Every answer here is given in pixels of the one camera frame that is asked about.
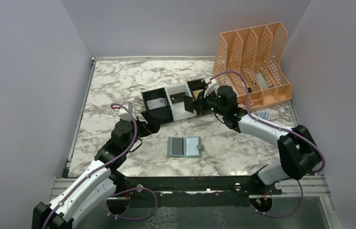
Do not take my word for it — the orange file organizer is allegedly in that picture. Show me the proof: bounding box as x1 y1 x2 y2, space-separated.
212 22 292 111

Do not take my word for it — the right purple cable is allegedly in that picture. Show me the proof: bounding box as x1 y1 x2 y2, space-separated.
204 71 326 219

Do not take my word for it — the blue white tape roll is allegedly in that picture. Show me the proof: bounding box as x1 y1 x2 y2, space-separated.
257 110 271 121

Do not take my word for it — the purple cable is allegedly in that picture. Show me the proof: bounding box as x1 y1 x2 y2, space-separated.
204 71 326 219
40 104 159 229

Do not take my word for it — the black tray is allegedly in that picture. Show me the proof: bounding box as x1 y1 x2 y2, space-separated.
187 77 218 100
142 88 173 124

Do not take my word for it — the black tray right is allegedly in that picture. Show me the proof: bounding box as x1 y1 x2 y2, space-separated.
187 77 218 100

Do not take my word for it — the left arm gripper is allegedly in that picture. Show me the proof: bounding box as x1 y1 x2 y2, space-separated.
121 111 162 153

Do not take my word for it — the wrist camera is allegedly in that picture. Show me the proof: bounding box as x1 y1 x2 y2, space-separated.
202 77 217 97
112 102 133 121

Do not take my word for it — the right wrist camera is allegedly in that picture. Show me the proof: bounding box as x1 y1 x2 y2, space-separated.
202 77 217 97

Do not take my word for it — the grey item in organizer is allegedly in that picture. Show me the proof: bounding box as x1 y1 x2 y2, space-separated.
255 73 269 90

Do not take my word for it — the black mounting rail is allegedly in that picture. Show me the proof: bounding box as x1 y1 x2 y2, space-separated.
107 170 282 197

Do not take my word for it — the white tray middle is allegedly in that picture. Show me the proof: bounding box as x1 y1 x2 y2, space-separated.
165 83 197 122

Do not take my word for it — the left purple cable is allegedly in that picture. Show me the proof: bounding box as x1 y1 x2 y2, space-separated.
40 104 159 229

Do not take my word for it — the black credit card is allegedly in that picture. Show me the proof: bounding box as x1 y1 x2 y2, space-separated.
183 95 193 113

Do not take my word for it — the green card holder wallet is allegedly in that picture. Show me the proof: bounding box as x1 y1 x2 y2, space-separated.
167 136 204 158

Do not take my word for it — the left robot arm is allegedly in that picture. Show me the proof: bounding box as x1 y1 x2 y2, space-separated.
31 112 162 229

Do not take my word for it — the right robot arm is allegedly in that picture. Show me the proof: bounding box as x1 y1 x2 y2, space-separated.
184 86 325 194

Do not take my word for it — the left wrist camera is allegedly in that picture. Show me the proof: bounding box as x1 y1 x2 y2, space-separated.
112 102 133 121

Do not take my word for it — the gold card in tray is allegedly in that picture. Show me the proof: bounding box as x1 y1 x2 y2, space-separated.
193 90 204 100

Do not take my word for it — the black card in tray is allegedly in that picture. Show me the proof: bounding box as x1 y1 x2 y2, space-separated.
169 92 186 104

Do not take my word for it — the black tray left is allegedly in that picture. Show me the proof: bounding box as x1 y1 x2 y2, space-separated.
142 88 173 124

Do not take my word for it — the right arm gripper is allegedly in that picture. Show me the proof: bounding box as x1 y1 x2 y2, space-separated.
188 88 226 116

